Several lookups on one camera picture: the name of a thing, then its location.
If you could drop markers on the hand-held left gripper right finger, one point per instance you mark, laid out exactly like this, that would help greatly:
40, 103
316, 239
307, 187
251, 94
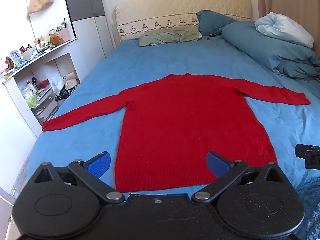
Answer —
217, 162

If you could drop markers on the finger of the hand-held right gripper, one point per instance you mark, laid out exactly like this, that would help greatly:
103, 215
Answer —
308, 155

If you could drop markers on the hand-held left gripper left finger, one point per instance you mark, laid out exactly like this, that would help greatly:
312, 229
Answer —
100, 163

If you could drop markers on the red knit sweater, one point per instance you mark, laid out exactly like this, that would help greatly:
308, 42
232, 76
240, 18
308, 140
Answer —
185, 130

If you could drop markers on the teal fuzzy cloth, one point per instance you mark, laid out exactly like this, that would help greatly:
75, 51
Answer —
310, 210

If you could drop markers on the cream tote bag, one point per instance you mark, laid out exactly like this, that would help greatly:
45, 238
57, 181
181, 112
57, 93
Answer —
72, 79

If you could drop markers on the white shelf unit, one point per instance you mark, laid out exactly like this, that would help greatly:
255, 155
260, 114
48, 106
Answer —
32, 85

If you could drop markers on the bed with blue sheet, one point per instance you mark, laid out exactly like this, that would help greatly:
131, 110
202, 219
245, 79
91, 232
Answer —
140, 62

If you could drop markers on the blue duvet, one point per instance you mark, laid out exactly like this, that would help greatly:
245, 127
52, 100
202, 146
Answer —
272, 47

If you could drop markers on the light blue blanket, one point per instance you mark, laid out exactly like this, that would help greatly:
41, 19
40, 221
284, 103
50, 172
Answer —
285, 28

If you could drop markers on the orange plush bear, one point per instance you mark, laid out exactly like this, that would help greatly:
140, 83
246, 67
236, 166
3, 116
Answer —
54, 40

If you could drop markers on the shelf with bottles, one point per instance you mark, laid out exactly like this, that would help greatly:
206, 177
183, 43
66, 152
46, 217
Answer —
15, 60

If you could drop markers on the pink storage box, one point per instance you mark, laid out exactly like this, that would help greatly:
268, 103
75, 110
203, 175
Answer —
63, 34

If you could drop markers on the green pillow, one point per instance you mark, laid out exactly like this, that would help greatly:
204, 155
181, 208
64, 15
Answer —
170, 35

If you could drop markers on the white and grey wardrobe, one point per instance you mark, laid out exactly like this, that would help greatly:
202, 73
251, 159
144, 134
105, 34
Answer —
87, 25

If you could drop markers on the teal pillow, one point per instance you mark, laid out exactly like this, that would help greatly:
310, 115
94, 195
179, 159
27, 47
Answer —
212, 21

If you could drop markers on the beige quilted headboard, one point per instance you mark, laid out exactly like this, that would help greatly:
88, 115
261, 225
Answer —
155, 15

